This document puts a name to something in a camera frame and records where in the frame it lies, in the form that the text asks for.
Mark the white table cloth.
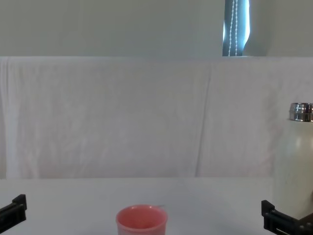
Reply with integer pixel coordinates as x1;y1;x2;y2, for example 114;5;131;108
0;176;313;235

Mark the cream vacuum bottle steel neck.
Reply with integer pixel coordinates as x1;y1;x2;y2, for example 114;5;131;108
272;102;313;221

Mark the pink plastic cup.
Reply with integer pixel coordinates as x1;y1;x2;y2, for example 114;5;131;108
115;204;169;235

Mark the white draped sheet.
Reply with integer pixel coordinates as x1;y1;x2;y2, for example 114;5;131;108
0;55;313;180

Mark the pale white curtain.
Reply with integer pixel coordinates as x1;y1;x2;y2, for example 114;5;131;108
0;0;313;58

